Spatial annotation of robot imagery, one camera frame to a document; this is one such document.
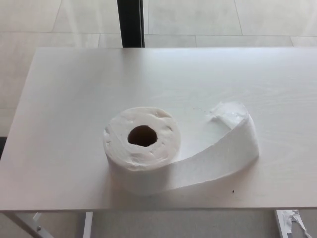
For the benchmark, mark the black vertical post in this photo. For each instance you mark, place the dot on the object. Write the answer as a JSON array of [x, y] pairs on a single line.
[[130, 22]]

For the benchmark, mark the white slanted table leg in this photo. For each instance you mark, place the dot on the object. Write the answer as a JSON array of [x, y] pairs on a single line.
[[17, 221]]

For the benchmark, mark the torn white paper scraps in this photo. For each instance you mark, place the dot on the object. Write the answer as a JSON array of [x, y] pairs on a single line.
[[296, 220]]

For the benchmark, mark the white toilet paper roll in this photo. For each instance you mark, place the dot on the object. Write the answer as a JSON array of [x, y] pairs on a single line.
[[164, 129]]

